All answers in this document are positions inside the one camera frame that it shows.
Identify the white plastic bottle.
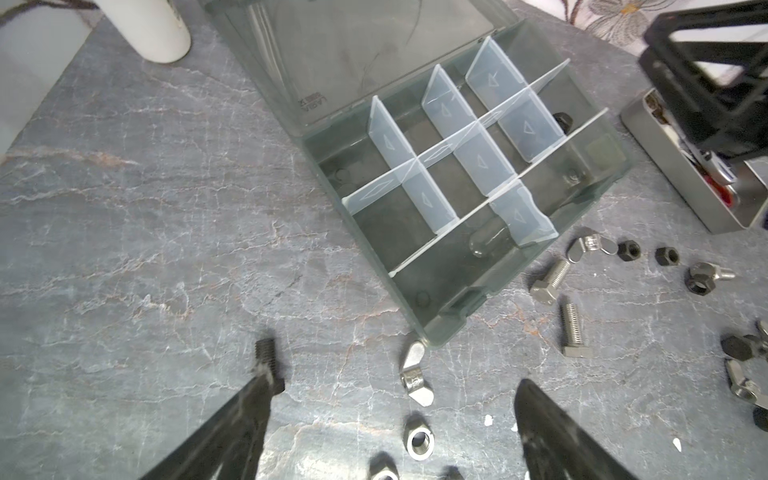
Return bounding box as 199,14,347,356
94,0,192,64

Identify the silver hex nut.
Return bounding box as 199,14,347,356
403,415,435,461

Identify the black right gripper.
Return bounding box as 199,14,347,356
639,1,767,161

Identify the black hex nut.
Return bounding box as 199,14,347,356
654,247,680,266
617,240,642,262

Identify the silver hex bolt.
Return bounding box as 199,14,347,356
562,302,594,359
685,262,736,296
530,258,571,305

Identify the silver wing nut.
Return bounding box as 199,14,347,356
566,233,618,264
725,359,767,410
400,341,435,407

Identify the black socket screw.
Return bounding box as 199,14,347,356
255,337,285,395

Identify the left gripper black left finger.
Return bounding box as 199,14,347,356
143,362,282,479

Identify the green compartment organizer box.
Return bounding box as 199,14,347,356
202,1,633,347

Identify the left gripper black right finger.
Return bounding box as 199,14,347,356
514,378,635,479

